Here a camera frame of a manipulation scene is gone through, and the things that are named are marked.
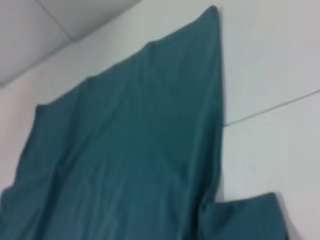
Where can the teal blue printed T-shirt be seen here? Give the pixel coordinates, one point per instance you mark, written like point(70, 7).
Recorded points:
point(125, 150)

